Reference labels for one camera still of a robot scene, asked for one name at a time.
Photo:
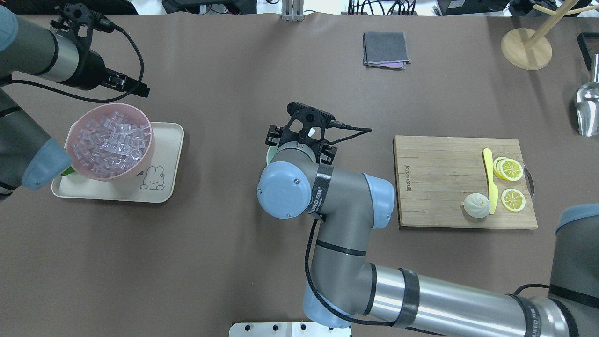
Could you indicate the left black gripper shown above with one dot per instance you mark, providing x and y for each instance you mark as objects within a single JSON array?
[{"x": 92, "y": 70}]

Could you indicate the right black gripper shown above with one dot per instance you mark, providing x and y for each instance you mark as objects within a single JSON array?
[{"x": 272, "y": 136}]

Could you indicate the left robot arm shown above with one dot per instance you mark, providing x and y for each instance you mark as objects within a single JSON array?
[{"x": 58, "y": 59}]

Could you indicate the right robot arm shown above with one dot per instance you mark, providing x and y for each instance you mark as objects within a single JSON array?
[{"x": 564, "y": 167}]

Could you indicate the green ceramic bowl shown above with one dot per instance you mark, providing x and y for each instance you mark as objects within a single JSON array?
[{"x": 270, "y": 154}]

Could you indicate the pink bowl of ice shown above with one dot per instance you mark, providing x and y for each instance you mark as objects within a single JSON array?
[{"x": 110, "y": 142}]

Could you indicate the metal ice scoop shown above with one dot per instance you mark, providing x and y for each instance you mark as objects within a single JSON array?
[{"x": 587, "y": 102}]

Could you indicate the cream rabbit tray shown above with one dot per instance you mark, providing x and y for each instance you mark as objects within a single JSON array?
[{"x": 153, "y": 183}]

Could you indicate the grey folded cloth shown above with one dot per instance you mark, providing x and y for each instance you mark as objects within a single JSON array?
[{"x": 385, "y": 50}]

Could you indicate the bamboo cutting board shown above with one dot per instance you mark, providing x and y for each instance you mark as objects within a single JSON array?
[{"x": 434, "y": 175}]

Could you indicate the yellow plastic knife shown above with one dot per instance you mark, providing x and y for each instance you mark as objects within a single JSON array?
[{"x": 492, "y": 187}]

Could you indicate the wooden mug tree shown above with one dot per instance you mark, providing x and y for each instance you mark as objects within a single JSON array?
[{"x": 529, "y": 49}]

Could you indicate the aluminium frame post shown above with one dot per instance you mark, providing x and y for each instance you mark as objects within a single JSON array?
[{"x": 292, "y": 10}]

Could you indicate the white camera mast base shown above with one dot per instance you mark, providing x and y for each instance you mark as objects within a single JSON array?
[{"x": 286, "y": 329}]

